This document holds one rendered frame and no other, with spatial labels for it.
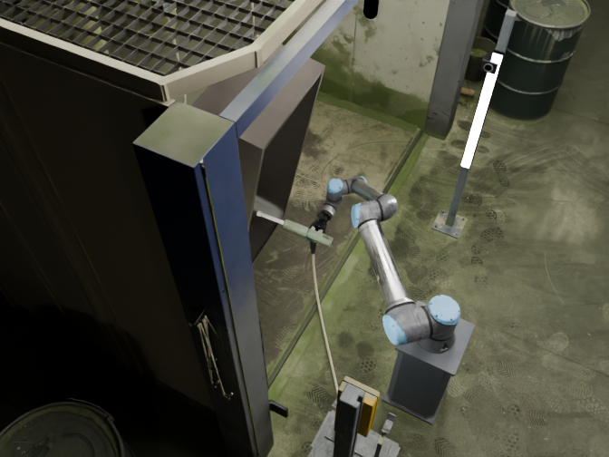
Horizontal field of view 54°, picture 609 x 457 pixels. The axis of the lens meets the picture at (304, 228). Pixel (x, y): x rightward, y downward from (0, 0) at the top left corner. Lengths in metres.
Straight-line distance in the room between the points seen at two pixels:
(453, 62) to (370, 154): 0.90
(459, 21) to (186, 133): 3.06
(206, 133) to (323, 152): 3.20
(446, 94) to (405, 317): 2.28
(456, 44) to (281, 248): 1.83
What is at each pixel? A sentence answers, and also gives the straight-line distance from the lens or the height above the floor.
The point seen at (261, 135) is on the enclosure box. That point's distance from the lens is 2.43.
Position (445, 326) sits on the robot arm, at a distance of 2.84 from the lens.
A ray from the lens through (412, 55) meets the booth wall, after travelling 4.58.
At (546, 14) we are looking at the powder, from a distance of 4.91.
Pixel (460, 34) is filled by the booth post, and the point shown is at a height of 0.94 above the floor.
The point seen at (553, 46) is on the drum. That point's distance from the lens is 4.85.
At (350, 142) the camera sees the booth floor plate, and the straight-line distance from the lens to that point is 4.74.
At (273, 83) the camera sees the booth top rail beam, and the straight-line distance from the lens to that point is 1.64.
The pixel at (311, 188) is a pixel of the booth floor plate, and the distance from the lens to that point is 4.39.
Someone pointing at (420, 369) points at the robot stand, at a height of 0.52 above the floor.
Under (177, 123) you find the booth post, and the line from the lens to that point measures 1.53.
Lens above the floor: 3.27
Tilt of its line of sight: 51 degrees down
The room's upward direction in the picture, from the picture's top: straight up
